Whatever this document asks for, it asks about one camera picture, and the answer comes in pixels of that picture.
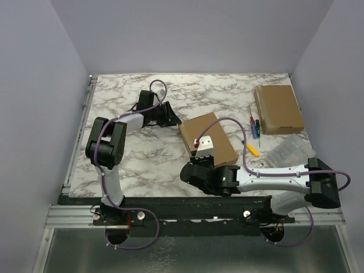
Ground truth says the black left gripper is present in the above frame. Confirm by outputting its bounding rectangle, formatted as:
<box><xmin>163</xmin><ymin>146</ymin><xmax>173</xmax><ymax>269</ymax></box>
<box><xmin>148</xmin><ymin>101</ymin><xmax>180</xmax><ymax>127</ymax></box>

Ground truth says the brown cardboard express box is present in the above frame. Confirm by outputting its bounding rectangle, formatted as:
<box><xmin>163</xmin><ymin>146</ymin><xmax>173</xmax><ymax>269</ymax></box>
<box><xmin>177</xmin><ymin>111</ymin><xmax>239</xmax><ymax>169</ymax></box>

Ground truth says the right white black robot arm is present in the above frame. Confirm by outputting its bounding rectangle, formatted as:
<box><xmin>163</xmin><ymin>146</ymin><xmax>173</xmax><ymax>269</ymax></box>
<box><xmin>180</xmin><ymin>157</ymin><xmax>341</xmax><ymax>222</ymax></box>

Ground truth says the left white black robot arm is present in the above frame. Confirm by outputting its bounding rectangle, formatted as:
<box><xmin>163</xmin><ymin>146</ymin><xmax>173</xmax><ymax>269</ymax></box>
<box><xmin>85</xmin><ymin>89</ymin><xmax>181</xmax><ymax>225</ymax></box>

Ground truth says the clear plastic screw box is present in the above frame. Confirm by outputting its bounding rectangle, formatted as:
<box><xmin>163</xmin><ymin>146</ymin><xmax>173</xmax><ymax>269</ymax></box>
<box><xmin>264</xmin><ymin>134</ymin><xmax>316</xmax><ymax>168</ymax></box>

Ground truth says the blue red screwdriver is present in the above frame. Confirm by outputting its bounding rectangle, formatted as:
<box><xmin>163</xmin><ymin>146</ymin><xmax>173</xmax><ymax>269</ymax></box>
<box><xmin>248</xmin><ymin>105</ymin><xmax>258</xmax><ymax>139</ymax></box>

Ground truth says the green black screwdriver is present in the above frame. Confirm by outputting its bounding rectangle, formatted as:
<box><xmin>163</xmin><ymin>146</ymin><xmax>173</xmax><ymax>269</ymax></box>
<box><xmin>255</xmin><ymin>119</ymin><xmax>261</xmax><ymax>147</ymax></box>

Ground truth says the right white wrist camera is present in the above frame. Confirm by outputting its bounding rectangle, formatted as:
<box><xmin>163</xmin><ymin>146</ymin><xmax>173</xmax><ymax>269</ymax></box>
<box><xmin>193</xmin><ymin>136</ymin><xmax>214</xmax><ymax>158</ymax></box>

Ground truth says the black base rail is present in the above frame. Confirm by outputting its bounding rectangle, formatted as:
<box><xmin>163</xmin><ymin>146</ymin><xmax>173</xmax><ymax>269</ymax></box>
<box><xmin>58</xmin><ymin>196</ymin><xmax>294</xmax><ymax>237</ymax></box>

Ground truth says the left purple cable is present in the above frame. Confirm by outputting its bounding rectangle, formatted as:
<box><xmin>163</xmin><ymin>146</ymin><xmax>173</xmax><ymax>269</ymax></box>
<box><xmin>93</xmin><ymin>79</ymin><xmax>168</xmax><ymax>251</ymax></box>

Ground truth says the aluminium extrusion frame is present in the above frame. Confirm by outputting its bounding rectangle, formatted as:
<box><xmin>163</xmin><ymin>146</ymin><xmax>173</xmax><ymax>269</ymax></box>
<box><xmin>43</xmin><ymin>73</ymin><xmax>358</xmax><ymax>272</ymax></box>

